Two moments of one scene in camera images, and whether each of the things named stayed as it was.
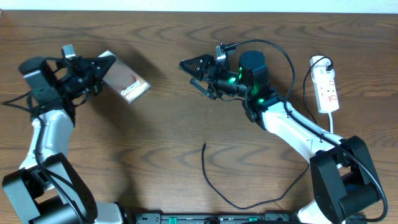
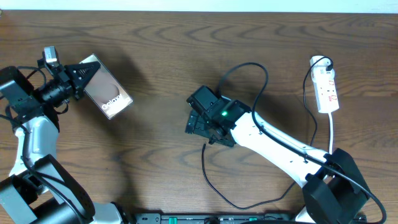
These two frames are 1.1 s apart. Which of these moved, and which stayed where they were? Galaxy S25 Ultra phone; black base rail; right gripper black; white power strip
Moved: right gripper black; Galaxy S25 Ultra phone
Stayed: white power strip; black base rail
